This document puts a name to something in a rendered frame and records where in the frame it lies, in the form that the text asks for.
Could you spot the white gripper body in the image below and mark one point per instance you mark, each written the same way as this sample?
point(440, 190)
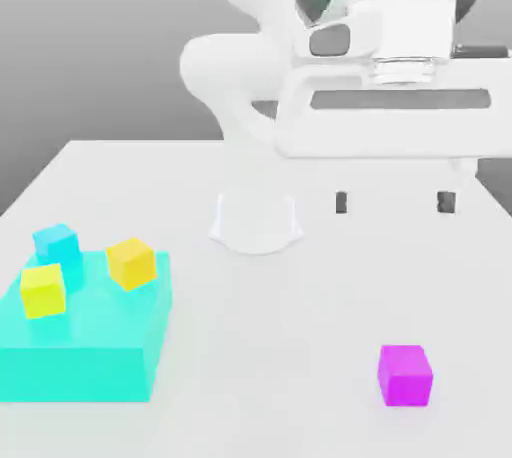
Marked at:
point(400, 134)

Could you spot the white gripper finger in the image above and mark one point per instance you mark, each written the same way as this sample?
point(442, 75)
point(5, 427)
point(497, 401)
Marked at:
point(447, 202)
point(341, 202)

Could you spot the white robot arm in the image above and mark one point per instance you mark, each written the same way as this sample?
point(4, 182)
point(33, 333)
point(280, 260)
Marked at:
point(248, 78)

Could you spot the small magenta cube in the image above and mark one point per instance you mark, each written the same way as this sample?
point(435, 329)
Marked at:
point(404, 378)

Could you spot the small orange cube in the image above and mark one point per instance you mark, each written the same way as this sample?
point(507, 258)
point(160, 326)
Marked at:
point(132, 264)

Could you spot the small cyan cube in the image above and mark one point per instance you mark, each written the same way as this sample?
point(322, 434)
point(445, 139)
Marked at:
point(56, 242)

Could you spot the small yellow cube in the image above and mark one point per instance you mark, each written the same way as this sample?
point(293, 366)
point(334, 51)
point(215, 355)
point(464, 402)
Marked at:
point(43, 292)

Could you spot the large turquoise box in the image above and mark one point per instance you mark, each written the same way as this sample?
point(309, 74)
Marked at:
point(80, 366)

